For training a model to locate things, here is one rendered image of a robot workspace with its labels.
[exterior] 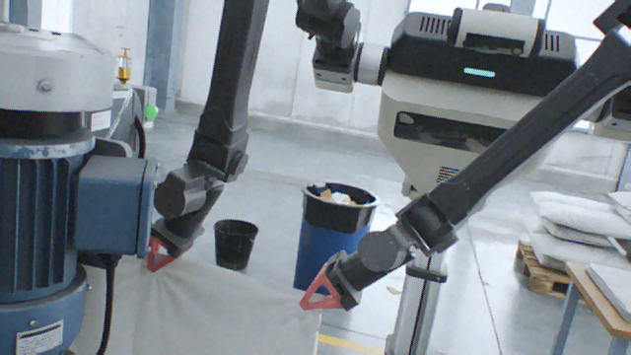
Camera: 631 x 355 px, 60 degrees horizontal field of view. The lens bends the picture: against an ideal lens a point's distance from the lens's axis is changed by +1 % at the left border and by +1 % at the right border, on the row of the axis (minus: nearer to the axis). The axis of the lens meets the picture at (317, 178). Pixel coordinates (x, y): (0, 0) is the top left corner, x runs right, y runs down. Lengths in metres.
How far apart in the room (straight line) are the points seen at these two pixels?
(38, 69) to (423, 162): 0.91
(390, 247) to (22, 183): 0.45
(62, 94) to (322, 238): 2.63
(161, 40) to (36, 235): 9.05
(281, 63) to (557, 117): 8.48
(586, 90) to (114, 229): 0.55
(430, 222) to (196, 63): 8.91
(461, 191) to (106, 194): 0.46
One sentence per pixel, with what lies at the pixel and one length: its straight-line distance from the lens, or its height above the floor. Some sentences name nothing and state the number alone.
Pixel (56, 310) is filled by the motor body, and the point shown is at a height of 1.16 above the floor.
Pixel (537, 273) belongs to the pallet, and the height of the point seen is 0.14.
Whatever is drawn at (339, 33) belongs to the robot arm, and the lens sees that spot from 1.02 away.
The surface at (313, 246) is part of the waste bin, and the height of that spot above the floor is 0.35.
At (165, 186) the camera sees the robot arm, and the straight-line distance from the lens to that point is 0.82.
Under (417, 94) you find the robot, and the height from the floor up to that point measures 1.40.
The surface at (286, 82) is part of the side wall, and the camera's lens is 9.09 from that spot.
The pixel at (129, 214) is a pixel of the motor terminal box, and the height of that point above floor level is 1.26.
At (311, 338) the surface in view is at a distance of 0.92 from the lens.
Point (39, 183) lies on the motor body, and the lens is 0.58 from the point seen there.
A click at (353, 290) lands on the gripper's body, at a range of 0.84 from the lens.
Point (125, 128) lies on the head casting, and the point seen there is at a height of 1.26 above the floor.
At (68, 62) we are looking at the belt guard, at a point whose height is 1.41.
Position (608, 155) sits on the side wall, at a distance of 9.32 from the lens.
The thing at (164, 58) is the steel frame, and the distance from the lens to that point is 9.58.
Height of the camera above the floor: 1.46
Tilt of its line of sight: 13 degrees down
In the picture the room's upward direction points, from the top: 9 degrees clockwise
